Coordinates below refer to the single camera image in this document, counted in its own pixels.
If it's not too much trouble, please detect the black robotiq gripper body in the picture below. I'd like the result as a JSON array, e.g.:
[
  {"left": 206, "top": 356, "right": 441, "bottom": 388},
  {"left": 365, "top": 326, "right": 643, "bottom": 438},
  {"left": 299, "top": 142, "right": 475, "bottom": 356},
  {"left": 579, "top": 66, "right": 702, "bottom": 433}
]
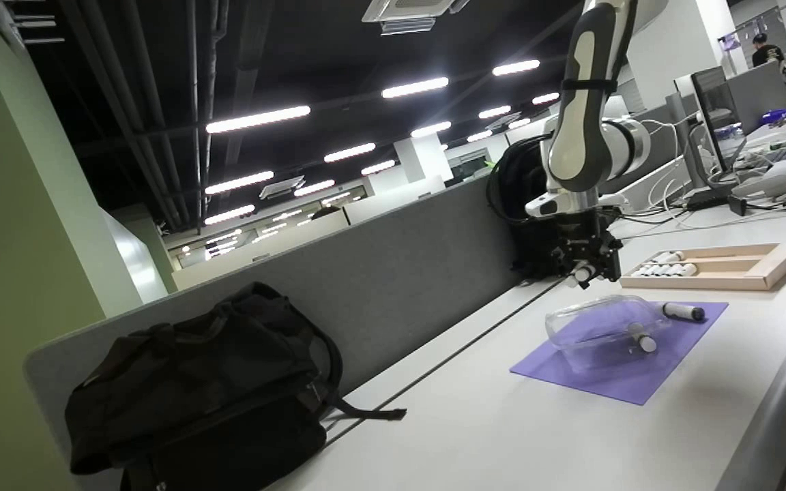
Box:
[{"left": 549, "top": 205, "right": 625, "bottom": 262}]

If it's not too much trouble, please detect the clear plastic clamshell container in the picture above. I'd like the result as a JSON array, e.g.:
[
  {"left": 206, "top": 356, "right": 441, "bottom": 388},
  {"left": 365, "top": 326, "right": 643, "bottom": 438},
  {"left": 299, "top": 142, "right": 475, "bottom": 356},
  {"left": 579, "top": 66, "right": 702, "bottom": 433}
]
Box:
[{"left": 542, "top": 289, "right": 674, "bottom": 377}]

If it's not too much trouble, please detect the light wooden compartment tray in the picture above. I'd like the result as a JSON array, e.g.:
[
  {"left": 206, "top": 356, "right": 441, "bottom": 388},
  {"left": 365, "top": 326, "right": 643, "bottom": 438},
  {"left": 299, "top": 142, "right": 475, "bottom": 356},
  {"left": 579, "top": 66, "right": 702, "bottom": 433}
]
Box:
[{"left": 616, "top": 238, "right": 786, "bottom": 293}]

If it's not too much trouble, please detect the black backpack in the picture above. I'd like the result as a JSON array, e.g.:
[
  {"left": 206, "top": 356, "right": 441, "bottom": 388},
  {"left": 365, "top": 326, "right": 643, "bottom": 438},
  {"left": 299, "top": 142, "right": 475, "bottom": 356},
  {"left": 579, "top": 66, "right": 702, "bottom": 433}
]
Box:
[{"left": 486, "top": 134, "right": 628, "bottom": 284}]

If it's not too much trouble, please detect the small white bottle dark cap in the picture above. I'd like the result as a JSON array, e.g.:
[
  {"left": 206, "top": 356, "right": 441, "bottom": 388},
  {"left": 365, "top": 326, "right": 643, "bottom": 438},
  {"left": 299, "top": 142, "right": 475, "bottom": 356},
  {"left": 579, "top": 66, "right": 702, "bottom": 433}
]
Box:
[{"left": 658, "top": 299, "right": 710, "bottom": 326}]

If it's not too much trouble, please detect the purple rectangular mat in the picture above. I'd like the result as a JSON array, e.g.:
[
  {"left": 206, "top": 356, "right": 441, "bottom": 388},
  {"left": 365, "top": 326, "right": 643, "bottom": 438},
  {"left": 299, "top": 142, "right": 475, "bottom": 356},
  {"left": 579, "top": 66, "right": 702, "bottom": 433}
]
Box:
[{"left": 508, "top": 299, "right": 732, "bottom": 408}]

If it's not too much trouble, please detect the dark computer monitor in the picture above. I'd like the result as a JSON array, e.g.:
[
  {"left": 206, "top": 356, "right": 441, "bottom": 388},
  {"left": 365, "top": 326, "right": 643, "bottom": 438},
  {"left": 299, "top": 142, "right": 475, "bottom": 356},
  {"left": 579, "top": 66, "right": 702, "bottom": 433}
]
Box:
[{"left": 685, "top": 62, "right": 741, "bottom": 176}]

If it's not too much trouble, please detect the fluorescent ceiling light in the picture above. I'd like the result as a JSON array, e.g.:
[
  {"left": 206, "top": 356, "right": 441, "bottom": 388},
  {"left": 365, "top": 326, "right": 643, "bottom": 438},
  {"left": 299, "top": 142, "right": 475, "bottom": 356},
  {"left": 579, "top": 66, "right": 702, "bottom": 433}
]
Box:
[
  {"left": 202, "top": 201, "right": 260, "bottom": 229},
  {"left": 290, "top": 173, "right": 340, "bottom": 201},
  {"left": 320, "top": 139, "right": 381, "bottom": 165},
  {"left": 204, "top": 100, "right": 313, "bottom": 139},
  {"left": 489, "top": 55, "right": 545, "bottom": 82},
  {"left": 202, "top": 165, "right": 280, "bottom": 198},
  {"left": 378, "top": 74, "right": 452, "bottom": 103}
]

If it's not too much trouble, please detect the grey desk divider panel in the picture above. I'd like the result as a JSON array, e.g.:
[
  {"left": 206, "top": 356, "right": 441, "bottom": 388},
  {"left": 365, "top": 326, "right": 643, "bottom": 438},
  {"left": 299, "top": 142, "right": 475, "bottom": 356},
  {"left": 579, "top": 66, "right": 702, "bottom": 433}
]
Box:
[{"left": 22, "top": 134, "right": 688, "bottom": 491}]

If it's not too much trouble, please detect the ceiling air conditioner unit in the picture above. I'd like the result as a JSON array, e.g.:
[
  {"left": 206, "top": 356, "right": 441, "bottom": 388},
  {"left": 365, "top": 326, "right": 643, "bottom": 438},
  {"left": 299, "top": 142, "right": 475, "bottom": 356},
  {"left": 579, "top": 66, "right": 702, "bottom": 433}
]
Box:
[{"left": 358, "top": 0, "right": 475, "bottom": 40}]

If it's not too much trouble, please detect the black duffel bag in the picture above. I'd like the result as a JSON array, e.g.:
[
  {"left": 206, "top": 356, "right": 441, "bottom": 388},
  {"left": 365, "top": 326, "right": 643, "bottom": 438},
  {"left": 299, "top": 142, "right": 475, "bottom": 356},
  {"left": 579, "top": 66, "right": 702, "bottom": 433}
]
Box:
[{"left": 62, "top": 277, "right": 408, "bottom": 491}]

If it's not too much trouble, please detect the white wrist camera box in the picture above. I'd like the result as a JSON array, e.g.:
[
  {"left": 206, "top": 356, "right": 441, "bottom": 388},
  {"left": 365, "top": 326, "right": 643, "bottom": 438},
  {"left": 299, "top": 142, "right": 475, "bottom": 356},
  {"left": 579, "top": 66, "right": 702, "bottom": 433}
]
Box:
[{"left": 522, "top": 190, "right": 565, "bottom": 221}]

